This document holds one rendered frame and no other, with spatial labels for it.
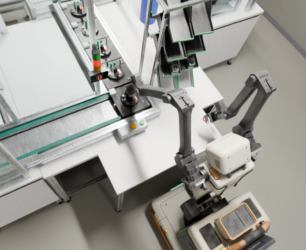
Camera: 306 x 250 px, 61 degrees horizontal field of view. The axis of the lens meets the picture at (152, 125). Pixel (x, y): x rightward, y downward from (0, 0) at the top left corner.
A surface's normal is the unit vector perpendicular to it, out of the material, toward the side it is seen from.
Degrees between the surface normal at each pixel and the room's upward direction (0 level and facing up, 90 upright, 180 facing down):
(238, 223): 0
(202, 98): 0
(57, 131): 0
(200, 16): 25
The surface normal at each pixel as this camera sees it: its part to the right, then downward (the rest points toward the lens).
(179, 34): 0.25, -0.06
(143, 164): 0.13, -0.46
